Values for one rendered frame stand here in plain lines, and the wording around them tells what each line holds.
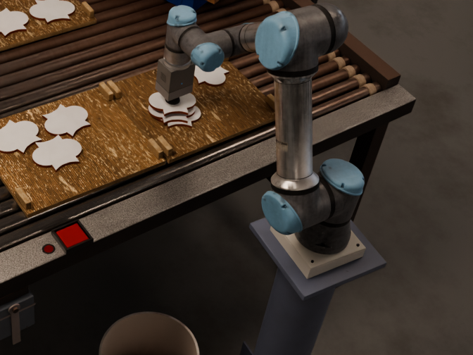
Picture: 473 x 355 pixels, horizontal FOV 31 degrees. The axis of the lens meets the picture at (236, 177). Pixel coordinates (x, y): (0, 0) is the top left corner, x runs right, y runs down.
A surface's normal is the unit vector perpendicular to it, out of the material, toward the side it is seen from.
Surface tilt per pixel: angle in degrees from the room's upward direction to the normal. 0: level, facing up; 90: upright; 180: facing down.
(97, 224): 0
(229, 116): 0
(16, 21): 0
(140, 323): 87
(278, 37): 81
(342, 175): 10
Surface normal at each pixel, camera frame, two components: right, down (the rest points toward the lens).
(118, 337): 0.72, 0.52
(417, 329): 0.15, -0.70
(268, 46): -0.80, 0.17
